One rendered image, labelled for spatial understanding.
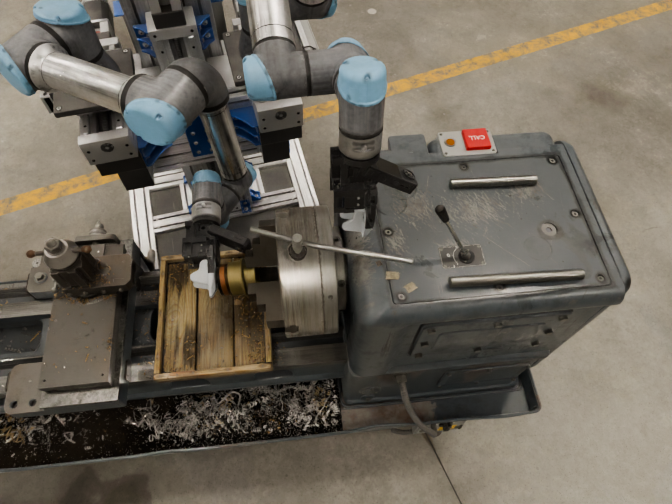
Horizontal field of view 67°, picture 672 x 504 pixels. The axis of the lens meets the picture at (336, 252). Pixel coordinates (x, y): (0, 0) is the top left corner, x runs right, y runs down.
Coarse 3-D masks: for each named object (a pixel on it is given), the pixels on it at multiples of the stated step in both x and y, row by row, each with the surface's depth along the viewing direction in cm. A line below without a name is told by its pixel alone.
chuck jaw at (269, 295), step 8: (248, 288) 120; (256, 288) 120; (264, 288) 120; (272, 288) 120; (248, 296) 120; (256, 296) 118; (264, 296) 118; (272, 296) 118; (280, 296) 119; (264, 304) 118; (272, 304) 117; (280, 304) 117; (272, 312) 116; (280, 312) 116; (272, 320) 115; (280, 320) 115; (288, 328) 116; (296, 328) 116
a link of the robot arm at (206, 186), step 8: (200, 176) 134; (208, 176) 134; (216, 176) 136; (192, 184) 135; (200, 184) 133; (208, 184) 133; (216, 184) 135; (192, 192) 134; (200, 192) 132; (208, 192) 132; (216, 192) 134; (192, 200) 133; (200, 200) 130; (208, 200) 131; (216, 200) 132
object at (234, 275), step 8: (224, 264) 123; (232, 264) 121; (240, 264) 120; (216, 272) 121; (224, 272) 121; (232, 272) 120; (240, 272) 119; (248, 272) 121; (256, 272) 126; (224, 280) 120; (232, 280) 120; (240, 280) 119; (248, 280) 121; (256, 280) 121; (224, 288) 121; (232, 288) 120; (240, 288) 120
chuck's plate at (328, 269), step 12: (324, 216) 115; (324, 228) 113; (324, 240) 111; (324, 252) 110; (324, 264) 109; (324, 276) 109; (336, 276) 110; (324, 288) 110; (336, 288) 110; (324, 300) 111; (336, 300) 111; (324, 312) 112; (336, 312) 113; (324, 324) 115; (336, 324) 116
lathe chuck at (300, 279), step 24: (288, 216) 116; (312, 216) 115; (312, 240) 111; (288, 264) 109; (312, 264) 109; (288, 288) 109; (312, 288) 110; (288, 312) 111; (312, 312) 112; (288, 336) 119
